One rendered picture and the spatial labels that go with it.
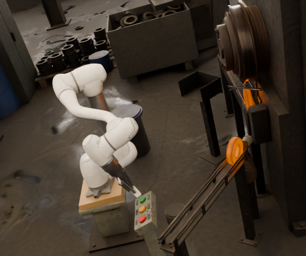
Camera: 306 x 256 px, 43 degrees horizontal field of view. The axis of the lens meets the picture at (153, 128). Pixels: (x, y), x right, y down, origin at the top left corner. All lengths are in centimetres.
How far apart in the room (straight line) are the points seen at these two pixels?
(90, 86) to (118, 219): 98
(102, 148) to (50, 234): 141
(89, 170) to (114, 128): 70
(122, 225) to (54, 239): 59
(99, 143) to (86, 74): 54
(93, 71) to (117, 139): 57
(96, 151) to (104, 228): 104
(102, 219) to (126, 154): 51
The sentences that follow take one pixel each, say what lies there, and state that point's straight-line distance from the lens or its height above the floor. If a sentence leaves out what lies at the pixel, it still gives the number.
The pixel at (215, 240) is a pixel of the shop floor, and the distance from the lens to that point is 269.
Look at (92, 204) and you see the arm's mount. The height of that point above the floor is 37.
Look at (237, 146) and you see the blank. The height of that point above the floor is 71.
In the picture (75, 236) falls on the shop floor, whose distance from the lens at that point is 307.
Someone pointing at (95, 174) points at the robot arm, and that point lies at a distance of 259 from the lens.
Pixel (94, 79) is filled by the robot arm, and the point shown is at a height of 116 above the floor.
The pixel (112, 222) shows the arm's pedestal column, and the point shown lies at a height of 14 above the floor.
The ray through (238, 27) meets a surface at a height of 128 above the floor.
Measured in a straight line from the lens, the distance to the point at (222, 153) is 336.
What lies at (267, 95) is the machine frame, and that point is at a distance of 232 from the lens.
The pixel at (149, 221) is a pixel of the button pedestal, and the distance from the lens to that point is 203.
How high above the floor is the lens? 200
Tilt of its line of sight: 30 degrees down
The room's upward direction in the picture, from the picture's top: 17 degrees counter-clockwise
